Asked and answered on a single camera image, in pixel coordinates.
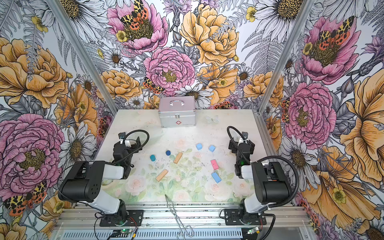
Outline metal wire tongs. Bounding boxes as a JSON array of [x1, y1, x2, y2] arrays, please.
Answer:
[[165, 195, 195, 240]]

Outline silver aluminium case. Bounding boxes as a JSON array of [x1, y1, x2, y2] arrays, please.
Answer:
[[158, 96, 196, 128]]

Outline natural wood block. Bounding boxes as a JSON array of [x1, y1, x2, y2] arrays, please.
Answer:
[[156, 169, 169, 182], [174, 152, 183, 164]]

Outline blue rectangular block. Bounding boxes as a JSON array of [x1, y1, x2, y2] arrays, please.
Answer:
[[211, 172, 222, 184]]

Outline light blue cube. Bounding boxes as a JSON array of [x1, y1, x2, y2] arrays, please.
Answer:
[[209, 145, 216, 153], [196, 143, 203, 150]]

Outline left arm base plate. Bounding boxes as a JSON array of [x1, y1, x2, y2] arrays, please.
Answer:
[[100, 210, 144, 227]]

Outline aluminium rail frame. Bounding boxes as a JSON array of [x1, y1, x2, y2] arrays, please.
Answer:
[[54, 202, 310, 231]]

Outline light blue cube right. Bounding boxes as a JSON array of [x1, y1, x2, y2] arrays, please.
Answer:
[[209, 145, 216, 153]]

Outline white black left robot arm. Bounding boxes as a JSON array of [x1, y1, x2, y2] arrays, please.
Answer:
[[58, 130, 150, 226]]

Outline light blue cube left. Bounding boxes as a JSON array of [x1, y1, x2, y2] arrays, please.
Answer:
[[196, 143, 203, 150]]

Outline left green circuit board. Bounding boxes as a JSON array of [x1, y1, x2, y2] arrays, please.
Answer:
[[111, 229, 136, 238]]

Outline pink rectangular block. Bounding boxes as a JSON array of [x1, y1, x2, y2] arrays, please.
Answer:
[[211, 160, 220, 171]]

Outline right green circuit board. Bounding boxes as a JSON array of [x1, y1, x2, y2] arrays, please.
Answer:
[[247, 227, 260, 235]]

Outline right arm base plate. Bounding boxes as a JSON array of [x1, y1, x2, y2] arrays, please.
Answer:
[[220, 209, 267, 226]]

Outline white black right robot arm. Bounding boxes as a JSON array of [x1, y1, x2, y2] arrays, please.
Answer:
[[224, 126, 300, 226]]

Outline green circuit board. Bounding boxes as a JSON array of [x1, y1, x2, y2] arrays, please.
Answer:
[[111, 229, 136, 238], [247, 227, 260, 235]]

